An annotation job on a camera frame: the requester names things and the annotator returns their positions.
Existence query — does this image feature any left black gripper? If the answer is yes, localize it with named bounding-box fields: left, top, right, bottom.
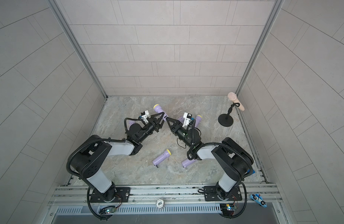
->
left=137, top=114, right=166, bottom=144

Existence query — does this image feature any purple flashlight horizontal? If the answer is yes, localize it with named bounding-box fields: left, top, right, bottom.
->
left=153, top=104, right=168, bottom=121

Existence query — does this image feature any purple flashlight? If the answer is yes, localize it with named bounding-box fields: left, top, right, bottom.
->
left=126, top=119, right=135, bottom=128
left=178, top=117, right=185, bottom=123
left=152, top=149, right=172, bottom=167
left=181, top=159, right=197, bottom=168
left=195, top=114, right=202, bottom=127

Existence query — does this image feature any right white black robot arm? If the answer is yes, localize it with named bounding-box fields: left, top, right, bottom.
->
left=165, top=117, right=254, bottom=200

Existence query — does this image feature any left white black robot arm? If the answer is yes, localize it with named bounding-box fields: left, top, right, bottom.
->
left=66, top=112, right=165, bottom=202

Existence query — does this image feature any beige microphone on stand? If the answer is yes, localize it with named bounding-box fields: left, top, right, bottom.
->
left=228, top=92, right=245, bottom=111

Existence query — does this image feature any right circuit board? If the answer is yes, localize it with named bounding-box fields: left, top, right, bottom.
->
left=220, top=203, right=237, bottom=217

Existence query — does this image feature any left green circuit board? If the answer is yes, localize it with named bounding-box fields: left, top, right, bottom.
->
left=99, top=205, right=118, bottom=215

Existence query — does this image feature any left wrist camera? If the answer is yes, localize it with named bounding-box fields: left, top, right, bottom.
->
left=140, top=110, right=150, bottom=123

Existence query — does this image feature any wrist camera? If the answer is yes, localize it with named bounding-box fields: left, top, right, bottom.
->
left=183, top=113, right=192, bottom=127
left=140, top=110, right=150, bottom=123

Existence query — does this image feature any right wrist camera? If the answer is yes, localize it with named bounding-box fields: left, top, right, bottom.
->
left=183, top=113, right=192, bottom=127

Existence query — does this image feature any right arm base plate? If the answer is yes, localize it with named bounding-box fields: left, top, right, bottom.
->
left=198, top=186, right=243, bottom=202

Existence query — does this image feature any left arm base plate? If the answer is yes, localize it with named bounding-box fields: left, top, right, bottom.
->
left=89, top=187, right=131, bottom=203

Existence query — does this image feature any blue tag on rail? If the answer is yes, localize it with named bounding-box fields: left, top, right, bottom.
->
left=250, top=194, right=267, bottom=208

